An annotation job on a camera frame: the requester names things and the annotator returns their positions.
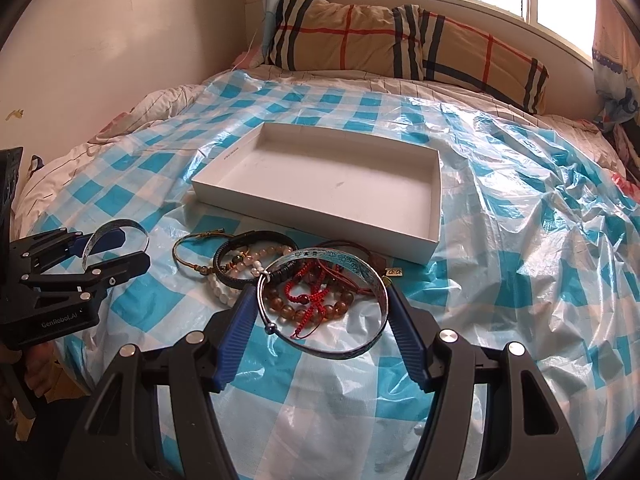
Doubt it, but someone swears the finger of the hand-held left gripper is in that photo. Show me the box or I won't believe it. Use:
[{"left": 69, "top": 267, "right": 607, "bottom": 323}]
[
  {"left": 22, "top": 252, "right": 152, "bottom": 307},
  {"left": 10, "top": 229, "right": 127, "bottom": 281}
]

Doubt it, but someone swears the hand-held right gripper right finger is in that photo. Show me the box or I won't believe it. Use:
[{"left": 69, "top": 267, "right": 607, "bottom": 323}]
[{"left": 385, "top": 286, "right": 586, "bottom": 480}]

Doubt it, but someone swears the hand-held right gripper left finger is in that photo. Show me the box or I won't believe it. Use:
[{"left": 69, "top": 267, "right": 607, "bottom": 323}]
[{"left": 57, "top": 286, "right": 261, "bottom": 480}]

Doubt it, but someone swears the small blue bangle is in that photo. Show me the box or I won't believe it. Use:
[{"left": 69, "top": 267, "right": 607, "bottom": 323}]
[{"left": 81, "top": 219, "right": 150, "bottom": 271}]

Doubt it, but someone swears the white bead bracelet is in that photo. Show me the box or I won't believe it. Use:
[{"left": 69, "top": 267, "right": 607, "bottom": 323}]
[{"left": 207, "top": 260, "right": 268, "bottom": 306}]

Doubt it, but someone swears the gold cord bracelet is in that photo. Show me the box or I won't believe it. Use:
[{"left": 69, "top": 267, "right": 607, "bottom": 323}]
[{"left": 172, "top": 230, "right": 236, "bottom": 278}]

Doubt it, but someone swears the amber bead bracelet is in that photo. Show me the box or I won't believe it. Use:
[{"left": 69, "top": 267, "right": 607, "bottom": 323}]
[{"left": 264, "top": 260, "right": 356, "bottom": 326}]

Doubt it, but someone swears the pale pink bead bracelet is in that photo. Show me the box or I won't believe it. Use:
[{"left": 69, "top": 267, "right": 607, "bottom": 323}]
[{"left": 227, "top": 244, "right": 296, "bottom": 278}]

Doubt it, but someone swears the brown cord bracelet with tag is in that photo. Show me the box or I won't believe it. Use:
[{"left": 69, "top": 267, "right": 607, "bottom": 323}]
[{"left": 320, "top": 240, "right": 403, "bottom": 281}]

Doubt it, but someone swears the red cord bracelet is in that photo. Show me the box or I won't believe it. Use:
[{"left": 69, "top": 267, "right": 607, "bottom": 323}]
[{"left": 285, "top": 259, "right": 351, "bottom": 338}]

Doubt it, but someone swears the large blue patterned bangle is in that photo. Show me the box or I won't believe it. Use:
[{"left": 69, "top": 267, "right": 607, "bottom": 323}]
[{"left": 256, "top": 247, "right": 391, "bottom": 361}]

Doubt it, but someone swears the white shallow cardboard box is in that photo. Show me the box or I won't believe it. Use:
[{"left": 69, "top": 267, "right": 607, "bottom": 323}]
[{"left": 190, "top": 121, "right": 443, "bottom": 264}]

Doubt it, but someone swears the person's left hand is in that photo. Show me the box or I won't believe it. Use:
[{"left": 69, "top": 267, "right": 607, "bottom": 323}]
[{"left": 21, "top": 347, "right": 58, "bottom": 397}]

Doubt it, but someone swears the blue checked plastic sheet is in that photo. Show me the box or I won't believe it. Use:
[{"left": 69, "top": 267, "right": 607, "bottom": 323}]
[{"left": 15, "top": 70, "right": 640, "bottom": 480}]

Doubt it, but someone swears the pink cloth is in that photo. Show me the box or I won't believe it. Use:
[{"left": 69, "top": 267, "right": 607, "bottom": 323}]
[{"left": 234, "top": 45, "right": 272, "bottom": 69}]

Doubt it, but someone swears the tan plaid pillow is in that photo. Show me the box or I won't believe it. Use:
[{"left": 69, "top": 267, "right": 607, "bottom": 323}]
[
  {"left": 267, "top": 0, "right": 421, "bottom": 81},
  {"left": 392, "top": 4, "right": 549, "bottom": 115}
]

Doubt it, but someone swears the printed curtain with boat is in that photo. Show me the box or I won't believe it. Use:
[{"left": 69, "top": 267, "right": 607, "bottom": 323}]
[{"left": 592, "top": 0, "right": 640, "bottom": 131}]

